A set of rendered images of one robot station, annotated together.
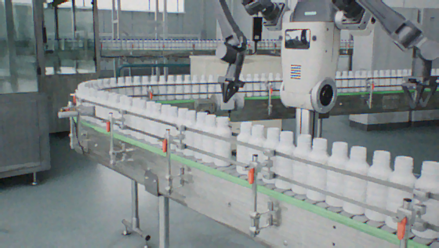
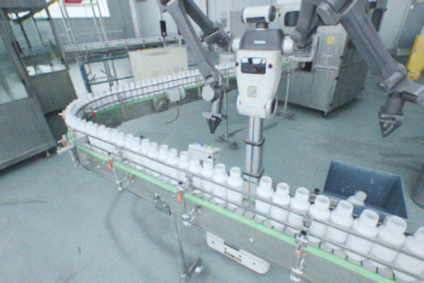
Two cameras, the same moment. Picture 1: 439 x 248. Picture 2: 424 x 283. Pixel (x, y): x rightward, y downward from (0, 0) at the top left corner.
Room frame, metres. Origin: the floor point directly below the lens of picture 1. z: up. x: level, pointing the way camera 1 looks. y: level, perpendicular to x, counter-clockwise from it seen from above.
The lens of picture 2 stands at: (0.94, 0.24, 1.64)
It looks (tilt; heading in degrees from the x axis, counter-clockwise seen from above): 29 degrees down; 343
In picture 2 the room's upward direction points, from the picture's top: 3 degrees counter-clockwise
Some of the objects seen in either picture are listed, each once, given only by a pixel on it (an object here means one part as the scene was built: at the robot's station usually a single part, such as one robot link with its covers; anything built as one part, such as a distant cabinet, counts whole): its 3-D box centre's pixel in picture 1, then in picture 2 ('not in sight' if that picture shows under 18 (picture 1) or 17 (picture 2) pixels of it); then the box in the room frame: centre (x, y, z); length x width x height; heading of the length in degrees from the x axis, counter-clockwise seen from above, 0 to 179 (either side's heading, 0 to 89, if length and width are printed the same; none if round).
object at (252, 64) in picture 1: (235, 100); (161, 77); (6.10, -0.26, 0.59); 1.10 x 0.62 x 1.18; 111
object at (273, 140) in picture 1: (273, 155); (298, 209); (1.35, -0.17, 1.08); 0.06 x 0.06 x 0.17
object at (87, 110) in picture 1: (81, 132); (81, 157); (2.27, 0.68, 0.96); 0.23 x 0.10 x 0.27; 129
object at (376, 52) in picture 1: (382, 67); (233, 46); (7.43, -2.64, 0.96); 0.82 x 0.50 x 1.91; 111
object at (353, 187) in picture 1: (356, 180); (414, 253); (1.11, -0.35, 1.08); 0.06 x 0.06 x 0.17
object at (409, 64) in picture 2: not in sight; (417, 57); (5.03, -6.96, 0.55); 0.40 x 0.40 x 1.10; 39
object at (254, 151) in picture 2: not in sight; (254, 163); (2.08, -0.42, 0.74); 0.11 x 0.11 x 0.40; 39
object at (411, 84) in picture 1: (416, 93); (388, 125); (1.45, -0.63, 1.26); 0.07 x 0.07 x 0.09; 39
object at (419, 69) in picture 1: (421, 70); (393, 106); (1.46, -0.64, 1.33); 0.10 x 0.07 x 0.07; 129
